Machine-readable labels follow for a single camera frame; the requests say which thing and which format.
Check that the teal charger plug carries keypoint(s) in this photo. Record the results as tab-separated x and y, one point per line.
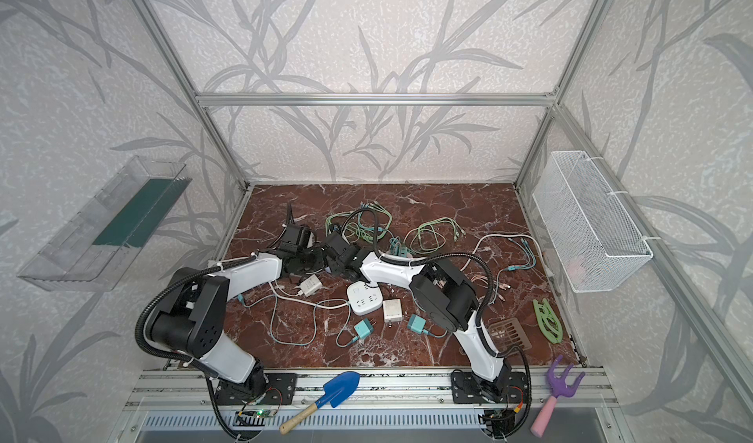
417	325
363	329

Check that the white wire basket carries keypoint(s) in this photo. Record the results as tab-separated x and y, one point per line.
596	241

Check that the green plastic toy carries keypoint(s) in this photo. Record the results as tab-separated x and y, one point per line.
548	322

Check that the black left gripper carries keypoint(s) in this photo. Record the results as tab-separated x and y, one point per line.
291	235

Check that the green plug in pink socket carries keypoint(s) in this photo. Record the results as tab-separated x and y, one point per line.
397	248

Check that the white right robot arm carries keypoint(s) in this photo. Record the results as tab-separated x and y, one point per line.
440	288

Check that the brown toy rake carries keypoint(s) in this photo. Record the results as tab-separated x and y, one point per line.
508	333

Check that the white charger plug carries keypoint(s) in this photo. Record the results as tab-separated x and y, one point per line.
392	309
310	285

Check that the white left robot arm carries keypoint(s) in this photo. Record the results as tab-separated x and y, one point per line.
188	321

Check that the blue toy shovel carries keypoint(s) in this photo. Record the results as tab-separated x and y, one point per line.
336	391

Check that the purple toy rake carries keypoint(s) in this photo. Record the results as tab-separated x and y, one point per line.
559	388

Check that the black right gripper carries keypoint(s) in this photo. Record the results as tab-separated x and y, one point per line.
332	246

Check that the clear plastic wall bin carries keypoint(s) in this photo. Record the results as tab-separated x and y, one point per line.
92	252

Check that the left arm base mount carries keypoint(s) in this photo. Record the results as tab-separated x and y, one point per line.
276	389

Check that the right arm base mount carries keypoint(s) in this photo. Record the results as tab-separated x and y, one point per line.
466	388

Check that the white power socket cube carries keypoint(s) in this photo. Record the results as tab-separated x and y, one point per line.
364	299

